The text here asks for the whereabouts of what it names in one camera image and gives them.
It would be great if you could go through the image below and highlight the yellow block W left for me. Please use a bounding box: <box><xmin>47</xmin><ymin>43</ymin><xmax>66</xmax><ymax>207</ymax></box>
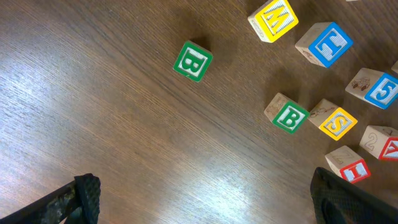
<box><xmin>248</xmin><ymin>0</ymin><xmax>299</xmax><ymax>43</ymax></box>

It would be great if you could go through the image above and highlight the yellow block letter S left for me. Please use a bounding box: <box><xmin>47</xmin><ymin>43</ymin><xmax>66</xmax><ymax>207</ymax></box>
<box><xmin>308</xmin><ymin>99</ymin><xmax>358</xmax><ymax>141</ymax></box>

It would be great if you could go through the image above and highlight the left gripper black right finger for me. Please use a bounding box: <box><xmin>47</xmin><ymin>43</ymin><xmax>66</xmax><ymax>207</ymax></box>
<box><xmin>310</xmin><ymin>167</ymin><xmax>397</xmax><ymax>224</ymax></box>

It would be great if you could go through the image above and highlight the green block B far left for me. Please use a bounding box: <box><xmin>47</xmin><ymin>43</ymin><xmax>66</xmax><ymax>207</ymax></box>
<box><xmin>173</xmin><ymin>40</ymin><xmax>213</xmax><ymax>82</ymax></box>

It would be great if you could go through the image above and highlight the red block letter L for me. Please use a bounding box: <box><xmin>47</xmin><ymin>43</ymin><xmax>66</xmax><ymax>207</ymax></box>
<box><xmin>325</xmin><ymin>146</ymin><xmax>371</xmax><ymax>184</ymax></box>

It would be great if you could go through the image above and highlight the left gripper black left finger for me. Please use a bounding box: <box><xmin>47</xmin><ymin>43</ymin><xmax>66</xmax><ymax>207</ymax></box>
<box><xmin>1</xmin><ymin>173</ymin><xmax>101</xmax><ymax>224</ymax></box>

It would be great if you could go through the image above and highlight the blue block letter T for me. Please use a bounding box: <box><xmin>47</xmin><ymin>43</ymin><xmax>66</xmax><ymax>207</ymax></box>
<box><xmin>295</xmin><ymin>22</ymin><xmax>353</xmax><ymax>68</ymax></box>

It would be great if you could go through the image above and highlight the blue block number 5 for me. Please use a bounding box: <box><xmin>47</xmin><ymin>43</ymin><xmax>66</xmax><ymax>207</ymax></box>
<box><xmin>345</xmin><ymin>68</ymin><xmax>397</xmax><ymax>110</ymax></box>

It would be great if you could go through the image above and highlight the red block letter K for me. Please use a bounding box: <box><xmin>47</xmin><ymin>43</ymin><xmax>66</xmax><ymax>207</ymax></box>
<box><xmin>359</xmin><ymin>125</ymin><xmax>397</xmax><ymax>161</ymax></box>

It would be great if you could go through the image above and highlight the green block letter B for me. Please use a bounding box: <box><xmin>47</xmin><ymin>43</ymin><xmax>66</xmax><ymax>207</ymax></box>
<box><xmin>264</xmin><ymin>93</ymin><xmax>310</xmax><ymax>134</ymax></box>

